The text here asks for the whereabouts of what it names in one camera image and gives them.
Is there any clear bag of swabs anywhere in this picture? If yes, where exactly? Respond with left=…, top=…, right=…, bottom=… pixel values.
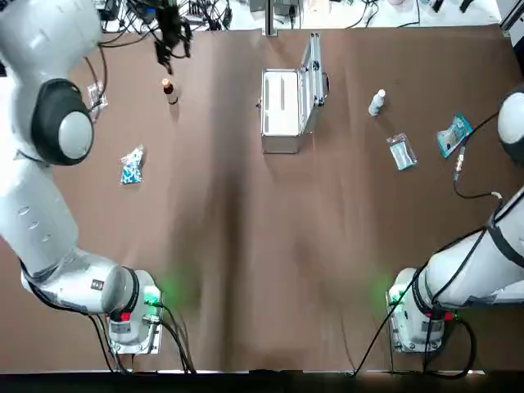
left=86, top=81, right=110, bottom=111

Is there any black left foot cable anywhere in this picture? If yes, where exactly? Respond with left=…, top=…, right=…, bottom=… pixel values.
left=18, top=261, right=197, bottom=374

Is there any silver aluminium medicine case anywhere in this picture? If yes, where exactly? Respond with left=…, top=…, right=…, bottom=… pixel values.
left=255, top=32, right=331, bottom=155

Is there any aluminium frame strut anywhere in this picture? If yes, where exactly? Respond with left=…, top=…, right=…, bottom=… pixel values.
left=499, top=0, right=524, bottom=38

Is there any brown bottle orange cap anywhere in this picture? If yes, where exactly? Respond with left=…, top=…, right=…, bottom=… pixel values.
left=161, top=77, right=182, bottom=106

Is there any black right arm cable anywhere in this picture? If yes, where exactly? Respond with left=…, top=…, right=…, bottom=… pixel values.
left=413, top=227, right=495, bottom=312

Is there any clear zip bag white pad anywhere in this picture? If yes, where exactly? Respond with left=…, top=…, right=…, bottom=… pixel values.
left=386, top=131, right=420, bottom=172

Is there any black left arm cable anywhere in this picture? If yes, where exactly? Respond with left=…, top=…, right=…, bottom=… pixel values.
left=81, top=24, right=163, bottom=124

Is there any black right foot cable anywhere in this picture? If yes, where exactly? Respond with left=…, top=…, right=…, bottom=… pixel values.
left=351, top=265, right=478, bottom=377

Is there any grey usb hub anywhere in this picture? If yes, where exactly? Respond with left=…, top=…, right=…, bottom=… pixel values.
left=186, top=0, right=208, bottom=20

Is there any blue plastic packet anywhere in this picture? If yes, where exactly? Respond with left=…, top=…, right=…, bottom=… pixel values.
left=435, top=111, right=474, bottom=159

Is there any aluminium post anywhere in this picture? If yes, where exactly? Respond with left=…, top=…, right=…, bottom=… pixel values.
left=264, top=0, right=280, bottom=37

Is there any black foot cable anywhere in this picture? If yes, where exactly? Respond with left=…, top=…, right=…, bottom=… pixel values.
left=18, top=261, right=197, bottom=374
left=351, top=265, right=478, bottom=377

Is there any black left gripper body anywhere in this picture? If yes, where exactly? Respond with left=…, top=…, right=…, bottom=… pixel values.
left=155, top=6, right=186, bottom=47

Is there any white plastic bottle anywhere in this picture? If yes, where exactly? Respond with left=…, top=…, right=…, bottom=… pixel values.
left=368, top=88, right=388, bottom=118

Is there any black cable silver connector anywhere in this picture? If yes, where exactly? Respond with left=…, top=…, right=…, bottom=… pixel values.
left=452, top=108, right=505, bottom=202

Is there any blue white capsule bag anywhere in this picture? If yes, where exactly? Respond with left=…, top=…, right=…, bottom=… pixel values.
left=119, top=143, right=146, bottom=187

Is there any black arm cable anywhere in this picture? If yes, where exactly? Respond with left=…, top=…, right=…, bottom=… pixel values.
left=81, top=24, right=163, bottom=124
left=413, top=227, right=495, bottom=312

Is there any black power adapter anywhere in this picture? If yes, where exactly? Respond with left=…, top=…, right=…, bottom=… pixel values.
left=273, top=0, right=305, bottom=18

